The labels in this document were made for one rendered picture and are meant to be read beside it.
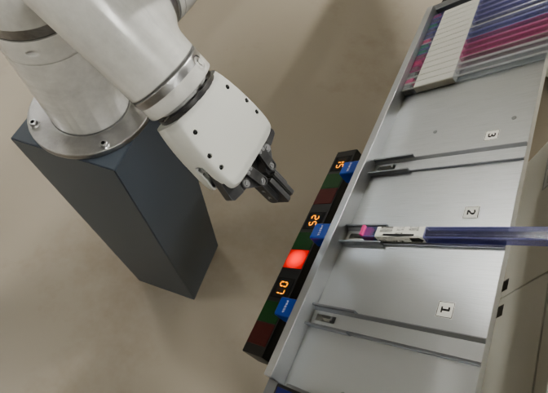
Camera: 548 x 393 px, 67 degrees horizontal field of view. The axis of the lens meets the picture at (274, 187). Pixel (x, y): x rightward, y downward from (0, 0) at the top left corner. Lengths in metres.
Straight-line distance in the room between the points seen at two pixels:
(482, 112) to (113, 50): 0.43
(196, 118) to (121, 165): 0.25
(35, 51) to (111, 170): 0.18
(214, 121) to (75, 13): 0.15
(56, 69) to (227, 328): 0.86
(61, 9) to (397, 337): 0.41
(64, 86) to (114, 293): 0.84
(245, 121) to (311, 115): 1.12
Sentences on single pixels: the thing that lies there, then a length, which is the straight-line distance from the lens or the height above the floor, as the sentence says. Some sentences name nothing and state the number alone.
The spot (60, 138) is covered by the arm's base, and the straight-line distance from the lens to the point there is 0.70.
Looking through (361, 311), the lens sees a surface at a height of 0.76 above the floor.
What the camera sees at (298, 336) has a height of 0.73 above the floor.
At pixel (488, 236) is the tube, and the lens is 0.44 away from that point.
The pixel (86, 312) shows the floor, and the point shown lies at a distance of 1.35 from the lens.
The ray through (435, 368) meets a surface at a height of 0.83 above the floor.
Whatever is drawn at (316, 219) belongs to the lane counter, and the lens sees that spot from 0.61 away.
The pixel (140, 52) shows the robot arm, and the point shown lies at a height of 0.95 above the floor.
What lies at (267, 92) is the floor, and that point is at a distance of 1.65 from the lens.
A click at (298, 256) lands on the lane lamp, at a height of 0.66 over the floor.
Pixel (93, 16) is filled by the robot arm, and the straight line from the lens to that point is 0.40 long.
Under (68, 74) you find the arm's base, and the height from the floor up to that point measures 0.83.
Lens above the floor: 1.21
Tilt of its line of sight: 60 degrees down
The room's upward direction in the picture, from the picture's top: straight up
